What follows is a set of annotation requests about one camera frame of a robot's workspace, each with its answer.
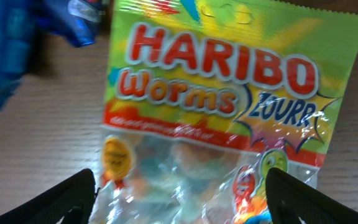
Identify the Haribo worms gummy bag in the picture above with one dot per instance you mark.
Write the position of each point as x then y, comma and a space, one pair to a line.
204, 97

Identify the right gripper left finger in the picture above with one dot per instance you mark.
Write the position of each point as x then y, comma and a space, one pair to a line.
70, 201

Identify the Cadbury Dairy Milk bar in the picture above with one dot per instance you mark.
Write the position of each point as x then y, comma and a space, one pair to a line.
76, 20

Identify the blue Oreo cookie pack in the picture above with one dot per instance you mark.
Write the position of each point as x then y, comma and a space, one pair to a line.
17, 31

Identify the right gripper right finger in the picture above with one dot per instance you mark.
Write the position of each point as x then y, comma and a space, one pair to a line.
290, 200

